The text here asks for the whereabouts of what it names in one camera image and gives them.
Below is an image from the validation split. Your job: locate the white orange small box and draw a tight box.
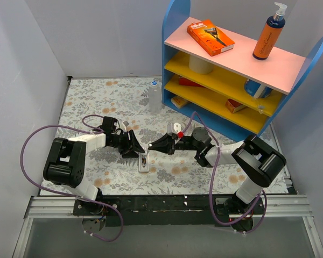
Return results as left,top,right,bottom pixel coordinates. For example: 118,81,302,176
171,96,189,109

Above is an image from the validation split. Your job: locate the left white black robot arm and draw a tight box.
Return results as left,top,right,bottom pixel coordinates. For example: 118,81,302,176
43,116,145,215

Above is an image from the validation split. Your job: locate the aluminium frame rail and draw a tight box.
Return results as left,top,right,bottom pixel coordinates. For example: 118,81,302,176
13,195,323,257

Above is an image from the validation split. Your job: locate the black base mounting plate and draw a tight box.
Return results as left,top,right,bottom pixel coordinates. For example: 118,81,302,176
73,194,264,232

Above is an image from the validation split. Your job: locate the white remote control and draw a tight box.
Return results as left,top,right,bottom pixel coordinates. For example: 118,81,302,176
138,152,150,173

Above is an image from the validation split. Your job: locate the purple cable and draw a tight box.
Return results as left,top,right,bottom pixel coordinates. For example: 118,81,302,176
19,114,124,242
181,111,268,234

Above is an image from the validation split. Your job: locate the orange razor box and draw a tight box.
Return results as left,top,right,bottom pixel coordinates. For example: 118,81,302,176
187,20,235,56

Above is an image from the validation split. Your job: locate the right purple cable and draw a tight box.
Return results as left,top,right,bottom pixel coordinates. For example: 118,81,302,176
181,111,268,234

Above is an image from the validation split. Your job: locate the clear plastic water bottle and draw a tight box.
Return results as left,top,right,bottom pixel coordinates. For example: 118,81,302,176
148,81,162,114

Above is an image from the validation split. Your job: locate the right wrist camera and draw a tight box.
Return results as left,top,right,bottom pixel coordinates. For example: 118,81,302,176
167,123,184,139

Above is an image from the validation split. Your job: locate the orange pump lotion bottle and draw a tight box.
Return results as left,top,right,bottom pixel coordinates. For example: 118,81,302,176
252,2,287,60

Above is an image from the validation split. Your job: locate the red flat box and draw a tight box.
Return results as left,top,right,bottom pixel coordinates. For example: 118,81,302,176
178,76,203,88

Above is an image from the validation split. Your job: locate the floral patterned table mat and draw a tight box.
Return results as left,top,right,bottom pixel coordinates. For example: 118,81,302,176
39,77,290,196

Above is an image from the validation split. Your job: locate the white paper roll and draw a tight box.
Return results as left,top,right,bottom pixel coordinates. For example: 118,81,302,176
188,55,214,75

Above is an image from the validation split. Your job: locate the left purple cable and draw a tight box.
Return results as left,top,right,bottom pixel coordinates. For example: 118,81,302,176
19,114,124,242

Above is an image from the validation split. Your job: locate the blue shelf with coloured boards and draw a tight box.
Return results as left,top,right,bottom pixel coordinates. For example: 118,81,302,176
161,1,323,141

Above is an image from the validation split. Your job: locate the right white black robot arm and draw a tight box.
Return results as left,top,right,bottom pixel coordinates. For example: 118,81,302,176
148,127,286,214

